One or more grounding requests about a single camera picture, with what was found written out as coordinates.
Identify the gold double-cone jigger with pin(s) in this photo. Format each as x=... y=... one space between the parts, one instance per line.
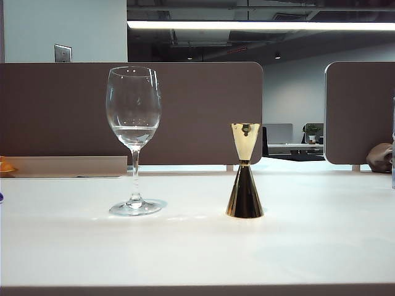
x=245 y=197

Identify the clear wine glass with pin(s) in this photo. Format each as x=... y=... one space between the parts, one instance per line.
x=133 y=135

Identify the white partition foot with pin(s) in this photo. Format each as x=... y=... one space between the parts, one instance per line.
x=356 y=168
x=230 y=168

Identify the wide brown desk partition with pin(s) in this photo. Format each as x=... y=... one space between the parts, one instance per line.
x=200 y=108

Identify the grey background partition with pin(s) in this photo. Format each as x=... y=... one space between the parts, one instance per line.
x=279 y=133

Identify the white background desk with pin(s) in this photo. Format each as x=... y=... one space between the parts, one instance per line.
x=293 y=148

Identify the small potted green plant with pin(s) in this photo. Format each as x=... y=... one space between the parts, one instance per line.
x=312 y=131

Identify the long ceiling light strip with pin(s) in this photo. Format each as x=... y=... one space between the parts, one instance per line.
x=247 y=25

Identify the brown lumpy object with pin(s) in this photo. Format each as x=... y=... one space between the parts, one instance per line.
x=381 y=157

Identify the orange object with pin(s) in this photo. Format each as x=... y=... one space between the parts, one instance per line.
x=5 y=166

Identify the clear plastic bottle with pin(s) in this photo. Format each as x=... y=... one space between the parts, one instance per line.
x=393 y=148

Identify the silver wall switch plate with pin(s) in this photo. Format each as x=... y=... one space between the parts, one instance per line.
x=63 y=53

